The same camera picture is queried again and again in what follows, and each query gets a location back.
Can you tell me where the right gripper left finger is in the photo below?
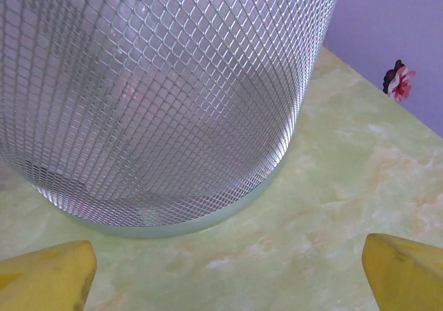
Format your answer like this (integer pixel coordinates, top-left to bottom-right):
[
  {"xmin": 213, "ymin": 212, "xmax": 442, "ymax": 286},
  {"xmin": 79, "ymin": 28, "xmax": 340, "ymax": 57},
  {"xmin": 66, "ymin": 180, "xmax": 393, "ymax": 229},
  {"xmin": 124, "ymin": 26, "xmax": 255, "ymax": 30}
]
[{"xmin": 0, "ymin": 240, "xmax": 98, "ymax": 311}]

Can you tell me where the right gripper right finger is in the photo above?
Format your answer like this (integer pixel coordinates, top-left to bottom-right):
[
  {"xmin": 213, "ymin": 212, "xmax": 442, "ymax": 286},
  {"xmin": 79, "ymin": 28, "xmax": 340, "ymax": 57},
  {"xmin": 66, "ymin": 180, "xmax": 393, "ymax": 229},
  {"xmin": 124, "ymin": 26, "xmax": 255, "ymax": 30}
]
[{"xmin": 361, "ymin": 233, "xmax": 443, "ymax": 311}]

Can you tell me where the silver wire mesh bin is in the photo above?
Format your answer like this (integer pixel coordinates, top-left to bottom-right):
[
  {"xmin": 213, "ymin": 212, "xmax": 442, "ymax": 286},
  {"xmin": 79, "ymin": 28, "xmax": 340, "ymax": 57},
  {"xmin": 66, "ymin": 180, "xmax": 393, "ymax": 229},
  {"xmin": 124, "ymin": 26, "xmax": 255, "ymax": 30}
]
[{"xmin": 0, "ymin": 0, "xmax": 343, "ymax": 239}]

